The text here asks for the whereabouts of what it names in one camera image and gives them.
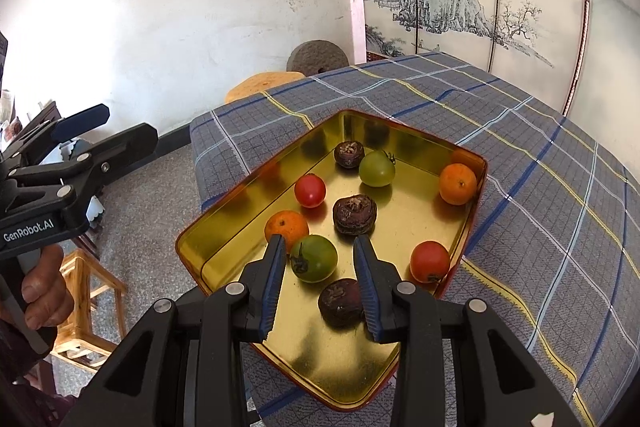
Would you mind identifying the red cherry tomato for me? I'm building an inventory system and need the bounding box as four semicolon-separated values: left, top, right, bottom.
410;240;451;284
294;173;327;208

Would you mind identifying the grey round millstone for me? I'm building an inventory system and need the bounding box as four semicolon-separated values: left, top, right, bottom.
286;40;348;74

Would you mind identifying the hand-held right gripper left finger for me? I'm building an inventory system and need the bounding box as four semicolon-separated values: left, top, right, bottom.
60;234;288;427

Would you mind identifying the person's left hand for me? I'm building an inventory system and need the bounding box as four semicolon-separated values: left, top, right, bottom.
22;244;75;329

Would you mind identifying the blue grey plaid tablecloth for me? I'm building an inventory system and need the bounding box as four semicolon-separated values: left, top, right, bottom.
189;52;640;427

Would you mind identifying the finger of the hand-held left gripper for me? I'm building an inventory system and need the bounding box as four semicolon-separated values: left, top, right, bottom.
0;103;111;168
7;123;160;228

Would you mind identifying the small orange mandarin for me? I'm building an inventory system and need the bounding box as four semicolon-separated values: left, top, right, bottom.
439;163;478;206
264;210;310;253

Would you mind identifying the dark brown water chestnut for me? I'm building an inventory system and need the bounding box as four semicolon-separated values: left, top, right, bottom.
332;194;378;236
333;140;366;169
318;278;366;329

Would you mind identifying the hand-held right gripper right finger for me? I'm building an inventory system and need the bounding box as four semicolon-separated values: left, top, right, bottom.
352;235;583;427

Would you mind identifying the gold metal tin tray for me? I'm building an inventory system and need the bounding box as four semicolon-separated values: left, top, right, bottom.
175;108;488;412

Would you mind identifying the green tomato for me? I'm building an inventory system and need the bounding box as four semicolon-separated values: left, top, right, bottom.
358;150;396;188
290;234;339;284

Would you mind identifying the light wooden stool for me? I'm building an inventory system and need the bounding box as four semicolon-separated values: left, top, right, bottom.
52;249;128;365

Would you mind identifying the orange round stool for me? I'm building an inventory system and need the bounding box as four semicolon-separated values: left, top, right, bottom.
225;72;307;104

